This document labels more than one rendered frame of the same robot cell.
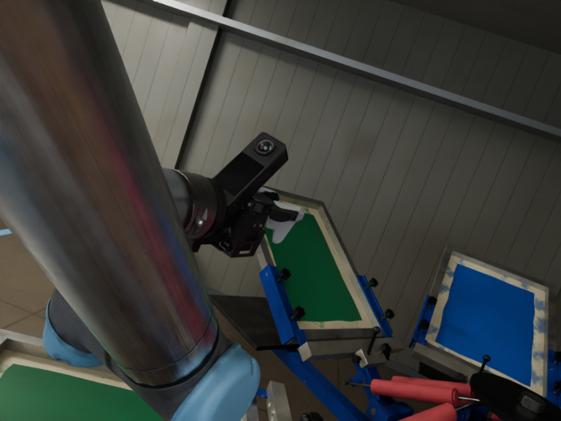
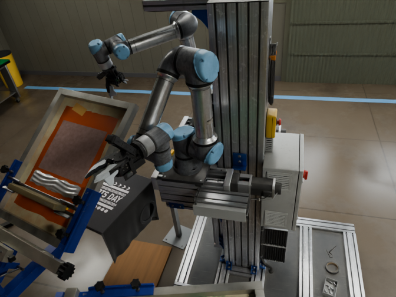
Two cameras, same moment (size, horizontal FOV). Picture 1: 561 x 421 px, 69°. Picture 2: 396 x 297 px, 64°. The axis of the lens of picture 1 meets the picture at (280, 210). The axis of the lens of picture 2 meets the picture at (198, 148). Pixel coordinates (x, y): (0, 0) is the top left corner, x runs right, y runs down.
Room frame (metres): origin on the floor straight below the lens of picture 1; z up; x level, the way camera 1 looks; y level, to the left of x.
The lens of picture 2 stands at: (1.32, 0.52, 2.33)
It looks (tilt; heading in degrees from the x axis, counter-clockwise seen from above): 37 degrees down; 194
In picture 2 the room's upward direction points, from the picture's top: 7 degrees counter-clockwise
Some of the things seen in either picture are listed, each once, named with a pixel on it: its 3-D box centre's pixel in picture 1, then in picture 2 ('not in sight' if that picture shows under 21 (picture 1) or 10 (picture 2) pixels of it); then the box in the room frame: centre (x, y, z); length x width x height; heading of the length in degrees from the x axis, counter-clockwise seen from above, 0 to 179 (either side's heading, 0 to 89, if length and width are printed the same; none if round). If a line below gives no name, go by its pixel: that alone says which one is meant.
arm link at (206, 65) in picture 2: not in sight; (201, 111); (0.14, 0.27, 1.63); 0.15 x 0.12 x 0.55; 61
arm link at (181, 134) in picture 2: not in sight; (185, 141); (0.08, 0.16, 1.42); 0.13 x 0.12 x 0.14; 61
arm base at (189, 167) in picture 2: not in sight; (187, 158); (0.08, 0.15, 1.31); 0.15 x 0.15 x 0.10
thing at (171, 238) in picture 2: not in sight; (171, 198); (-0.41, -0.17, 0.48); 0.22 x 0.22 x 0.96; 70
